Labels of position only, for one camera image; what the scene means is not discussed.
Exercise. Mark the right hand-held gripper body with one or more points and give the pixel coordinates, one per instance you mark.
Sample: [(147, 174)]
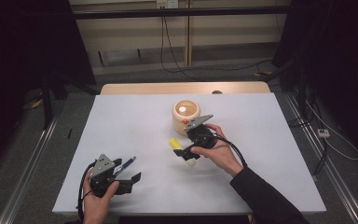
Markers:
[(197, 122)]

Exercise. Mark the person's right hand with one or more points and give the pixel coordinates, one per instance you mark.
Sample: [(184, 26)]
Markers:
[(222, 154)]

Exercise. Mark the metal floor rail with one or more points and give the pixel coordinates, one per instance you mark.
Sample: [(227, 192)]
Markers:
[(28, 174), (338, 183)]

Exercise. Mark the blue pen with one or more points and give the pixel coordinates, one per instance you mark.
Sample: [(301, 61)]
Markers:
[(127, 162)]

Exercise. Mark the yellow highlighter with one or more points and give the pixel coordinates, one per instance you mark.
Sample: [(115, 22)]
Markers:
[(174, 143)]

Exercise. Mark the light wooden shelf unit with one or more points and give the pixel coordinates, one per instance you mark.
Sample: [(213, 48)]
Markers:
[(230, 31)]

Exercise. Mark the black horizontal bar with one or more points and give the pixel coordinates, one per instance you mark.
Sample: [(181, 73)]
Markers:
[(121, 14)]

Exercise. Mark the white wall outlet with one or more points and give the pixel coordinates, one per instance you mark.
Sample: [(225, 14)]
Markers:
[(167, 3)]

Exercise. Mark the light wooden pen holder cup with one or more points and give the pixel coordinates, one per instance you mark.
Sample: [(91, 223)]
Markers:
[(178, 123)]

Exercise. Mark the white table mat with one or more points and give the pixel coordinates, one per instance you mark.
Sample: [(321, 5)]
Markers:
[(130, 124)]

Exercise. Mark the black metal stand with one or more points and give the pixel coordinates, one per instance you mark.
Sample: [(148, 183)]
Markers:
[(46, 105), (301, 93)]

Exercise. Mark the small black floor strip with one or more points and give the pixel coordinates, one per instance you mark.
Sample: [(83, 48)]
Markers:
[(70, 133)]

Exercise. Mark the white power strip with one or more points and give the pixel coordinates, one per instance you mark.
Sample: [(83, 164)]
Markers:
[(323, 133)]

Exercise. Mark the person's left hand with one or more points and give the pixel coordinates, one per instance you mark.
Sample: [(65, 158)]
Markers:
[(96, 208)]

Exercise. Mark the dark curtain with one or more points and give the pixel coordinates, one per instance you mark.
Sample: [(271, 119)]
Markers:
[(18, 62), (348, 62)]

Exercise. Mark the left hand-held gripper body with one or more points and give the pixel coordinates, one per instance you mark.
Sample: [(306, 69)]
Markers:
[(103, 165)]

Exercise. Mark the yellow floor tape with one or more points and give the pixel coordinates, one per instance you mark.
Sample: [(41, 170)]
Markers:
[(36, 103), (262, 74)]

